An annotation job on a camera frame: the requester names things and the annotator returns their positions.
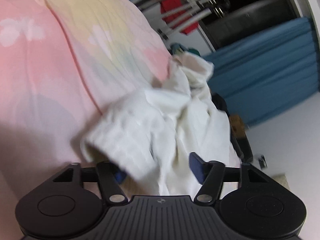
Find white zip-up garment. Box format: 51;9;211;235
80;52;240;196

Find brown paper bag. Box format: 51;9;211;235
229;115;246;138

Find metal drying rack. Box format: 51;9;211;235
135;0;225;40

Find black bed frame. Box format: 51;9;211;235
212;93;253;163

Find green garment pile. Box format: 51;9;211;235
169;43;201;56

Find red cloth on rack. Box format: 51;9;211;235
160;0;199;35

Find pastel rainbow bed quilt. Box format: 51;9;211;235
1;0;170;239

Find blue curtain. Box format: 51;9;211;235
204;17;319;127

